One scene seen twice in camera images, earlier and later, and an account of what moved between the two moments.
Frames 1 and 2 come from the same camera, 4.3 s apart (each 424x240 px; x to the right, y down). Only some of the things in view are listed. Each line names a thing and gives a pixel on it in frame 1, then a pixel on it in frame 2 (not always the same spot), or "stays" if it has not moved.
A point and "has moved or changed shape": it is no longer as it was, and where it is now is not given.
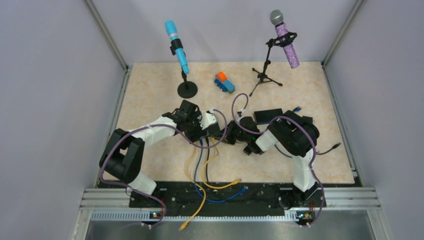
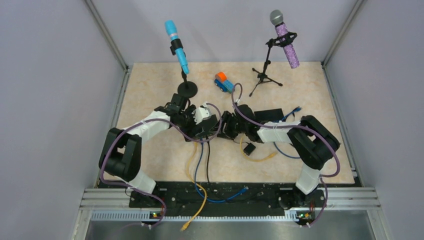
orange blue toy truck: x=224 y=85 stays
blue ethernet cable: x=295 y=109 stays
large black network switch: x=213 y=130 has moved or changed shape
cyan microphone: x=172 y=32 stays
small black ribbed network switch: x=264 y=117 stays
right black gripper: x=231 y=125 to x=226 y=117
